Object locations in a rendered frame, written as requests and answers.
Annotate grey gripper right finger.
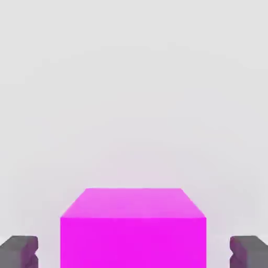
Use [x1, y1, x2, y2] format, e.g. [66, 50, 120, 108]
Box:
[229, 235, 268, 268]

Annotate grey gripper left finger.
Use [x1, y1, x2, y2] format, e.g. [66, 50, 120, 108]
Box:
[0, 235, 39, 268]

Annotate small magenta cube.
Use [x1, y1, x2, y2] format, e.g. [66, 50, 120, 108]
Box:
[60, 187, 207, 268]

